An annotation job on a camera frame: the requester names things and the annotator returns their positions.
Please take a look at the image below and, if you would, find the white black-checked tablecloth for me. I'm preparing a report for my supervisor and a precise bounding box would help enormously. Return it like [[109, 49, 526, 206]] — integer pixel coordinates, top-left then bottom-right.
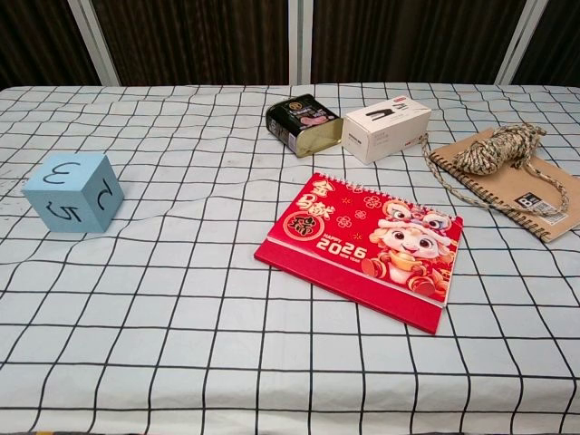
[[0, 82, 580, 435]]

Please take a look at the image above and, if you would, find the beige braided rope bundle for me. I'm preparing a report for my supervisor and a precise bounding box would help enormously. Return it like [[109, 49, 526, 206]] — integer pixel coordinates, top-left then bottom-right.
[[421, 121, 571, 218]]

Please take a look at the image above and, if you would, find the brown spiral kraft notebook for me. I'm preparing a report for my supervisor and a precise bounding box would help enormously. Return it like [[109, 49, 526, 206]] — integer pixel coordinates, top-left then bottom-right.
[[428, 127, 580, 244]]

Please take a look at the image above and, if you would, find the light blue numbered cube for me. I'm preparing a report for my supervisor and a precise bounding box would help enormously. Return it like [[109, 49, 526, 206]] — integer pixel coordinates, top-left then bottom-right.
[[21, 152, 126, 234]]

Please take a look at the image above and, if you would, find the red 2026 desk calendar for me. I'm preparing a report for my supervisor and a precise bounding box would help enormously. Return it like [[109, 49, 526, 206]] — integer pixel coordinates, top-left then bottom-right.
[[253, 171, 465, 337]]

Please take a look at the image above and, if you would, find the white stapler box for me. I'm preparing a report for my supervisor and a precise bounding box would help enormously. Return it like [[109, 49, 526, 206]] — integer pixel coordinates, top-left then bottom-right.
[[342, 95, 431, 166]]

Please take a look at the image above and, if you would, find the black luncheon meat tin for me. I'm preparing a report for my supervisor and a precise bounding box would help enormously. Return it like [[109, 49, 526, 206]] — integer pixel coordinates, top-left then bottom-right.
[[265, 93, 343, 159]]

